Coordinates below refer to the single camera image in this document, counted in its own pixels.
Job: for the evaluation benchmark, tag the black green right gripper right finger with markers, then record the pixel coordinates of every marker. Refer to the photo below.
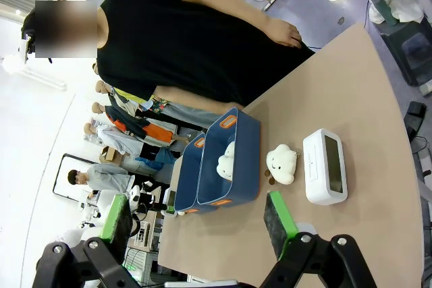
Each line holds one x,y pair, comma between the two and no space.
277,224

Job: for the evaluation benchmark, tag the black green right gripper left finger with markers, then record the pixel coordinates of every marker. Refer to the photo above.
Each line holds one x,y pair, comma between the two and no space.
116,220

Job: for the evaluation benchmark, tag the person's left forearm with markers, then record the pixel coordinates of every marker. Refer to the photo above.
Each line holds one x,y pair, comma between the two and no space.
243,8

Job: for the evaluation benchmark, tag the person's right forearm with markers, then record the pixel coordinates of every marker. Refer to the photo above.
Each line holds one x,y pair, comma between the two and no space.
195,99

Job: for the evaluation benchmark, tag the small white digital clock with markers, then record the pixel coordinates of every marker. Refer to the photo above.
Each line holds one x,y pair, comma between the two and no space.
171,200

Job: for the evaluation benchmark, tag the large white digital clock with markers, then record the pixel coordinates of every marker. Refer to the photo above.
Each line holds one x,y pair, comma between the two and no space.
322,170

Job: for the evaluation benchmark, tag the small blue plastic basket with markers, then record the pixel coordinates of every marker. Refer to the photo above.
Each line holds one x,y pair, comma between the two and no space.
187,180

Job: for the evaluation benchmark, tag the large blue plastic basket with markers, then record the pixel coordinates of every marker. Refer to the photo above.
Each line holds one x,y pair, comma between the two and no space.
216,170

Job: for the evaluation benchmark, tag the person's left hand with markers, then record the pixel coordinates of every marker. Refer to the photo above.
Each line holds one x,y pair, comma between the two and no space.
287,34

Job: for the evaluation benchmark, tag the seated person in grey shirt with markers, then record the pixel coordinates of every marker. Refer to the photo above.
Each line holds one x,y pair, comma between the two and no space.
103,178

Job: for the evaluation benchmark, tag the white cloud plush smiling face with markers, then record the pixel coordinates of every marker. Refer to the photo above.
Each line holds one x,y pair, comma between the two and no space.
281,164

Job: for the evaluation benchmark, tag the brown cardboard box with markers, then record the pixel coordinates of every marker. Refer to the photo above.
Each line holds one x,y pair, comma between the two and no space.
109,156

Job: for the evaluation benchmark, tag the black framed whiteboard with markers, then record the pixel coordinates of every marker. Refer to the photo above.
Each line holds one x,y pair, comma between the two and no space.
59,180

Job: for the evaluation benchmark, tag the white cloud plush plain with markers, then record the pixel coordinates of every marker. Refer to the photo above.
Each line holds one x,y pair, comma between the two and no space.
227,163

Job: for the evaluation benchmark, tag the dressed mannequin white shirt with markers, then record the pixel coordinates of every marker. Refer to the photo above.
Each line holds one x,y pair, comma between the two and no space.
114,141

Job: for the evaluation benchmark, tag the dressed mannequin orange top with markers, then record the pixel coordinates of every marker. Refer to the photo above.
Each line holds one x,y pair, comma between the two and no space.
135,126

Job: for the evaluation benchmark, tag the dressed mannequin yellow top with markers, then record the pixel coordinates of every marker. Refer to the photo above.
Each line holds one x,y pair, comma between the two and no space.
125,97

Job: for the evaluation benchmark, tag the black foot pedal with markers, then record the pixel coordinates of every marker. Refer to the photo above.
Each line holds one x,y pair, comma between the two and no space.
416,117

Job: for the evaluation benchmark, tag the person's black t-shirt torso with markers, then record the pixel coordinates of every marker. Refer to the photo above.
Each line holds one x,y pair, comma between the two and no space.
175,38

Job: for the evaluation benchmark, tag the person's blurred head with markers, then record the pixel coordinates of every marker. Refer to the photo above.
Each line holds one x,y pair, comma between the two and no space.
64,28

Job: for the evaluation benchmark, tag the black plastic stool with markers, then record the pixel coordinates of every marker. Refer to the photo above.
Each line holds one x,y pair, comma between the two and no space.
410,50

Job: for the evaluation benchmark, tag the dark green bottle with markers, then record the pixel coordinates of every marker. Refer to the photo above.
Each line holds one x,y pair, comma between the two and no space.
381,8

